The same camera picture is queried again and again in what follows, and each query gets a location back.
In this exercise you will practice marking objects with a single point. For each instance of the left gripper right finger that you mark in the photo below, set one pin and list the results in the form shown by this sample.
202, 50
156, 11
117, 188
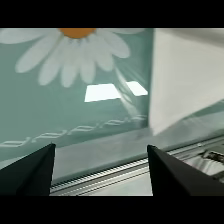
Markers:
180, 176

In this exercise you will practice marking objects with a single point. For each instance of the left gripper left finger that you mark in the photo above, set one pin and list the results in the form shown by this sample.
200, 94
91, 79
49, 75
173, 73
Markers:
30, 176

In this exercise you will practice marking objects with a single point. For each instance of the white shirt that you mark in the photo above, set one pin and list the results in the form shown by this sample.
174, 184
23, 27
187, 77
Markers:
183, 76

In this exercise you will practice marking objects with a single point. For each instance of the silver frame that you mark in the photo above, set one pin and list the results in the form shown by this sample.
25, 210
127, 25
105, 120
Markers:
110, 178

